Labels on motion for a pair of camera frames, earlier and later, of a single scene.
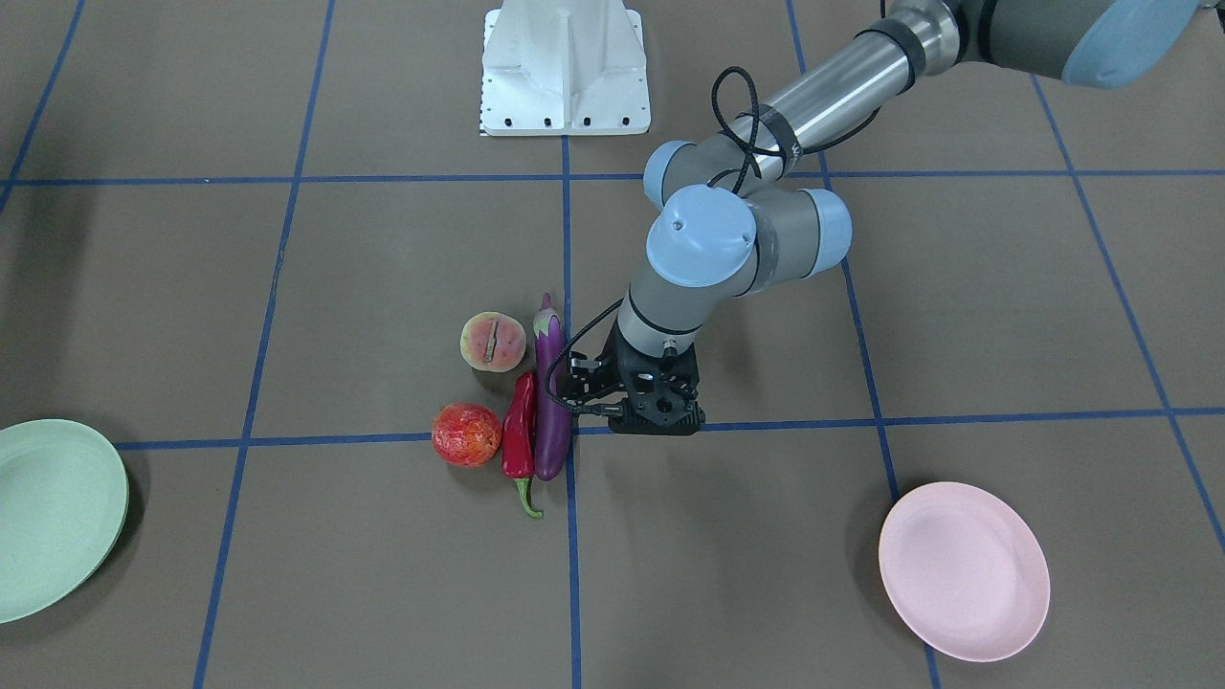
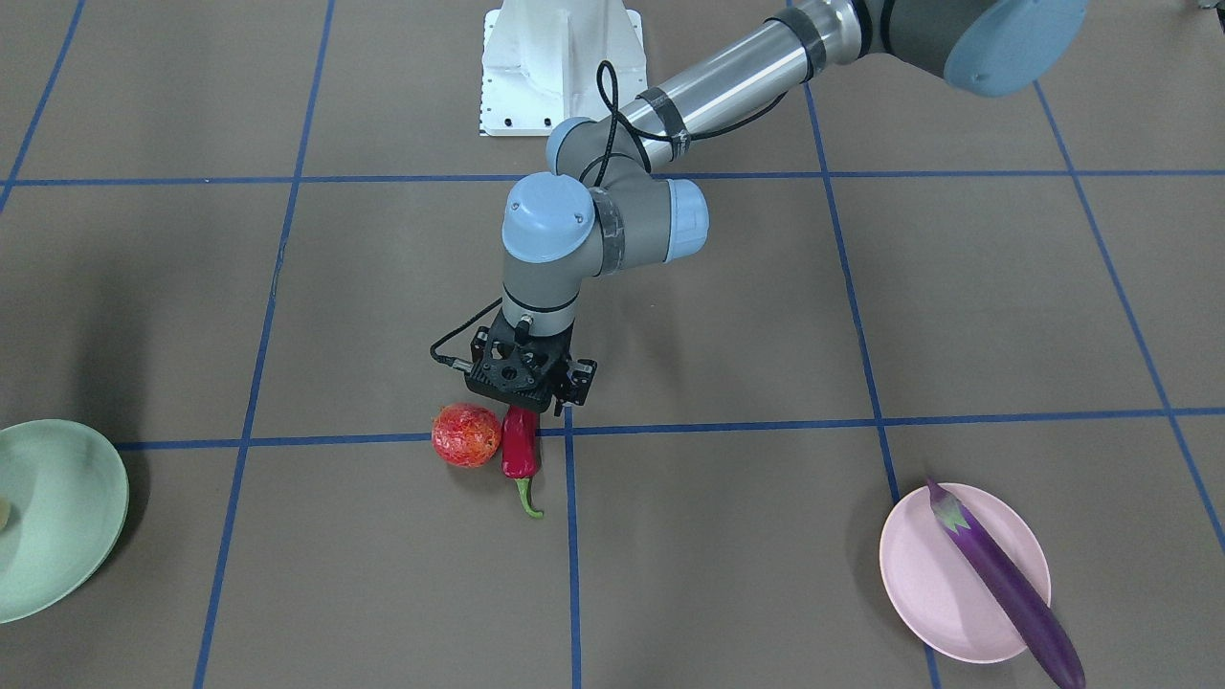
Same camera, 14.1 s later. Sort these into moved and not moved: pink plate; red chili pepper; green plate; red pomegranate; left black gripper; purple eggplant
Moved: purple eggplant; left black gripper
Not moved: red chili pepper; red pomegranate; green plate; pink plate
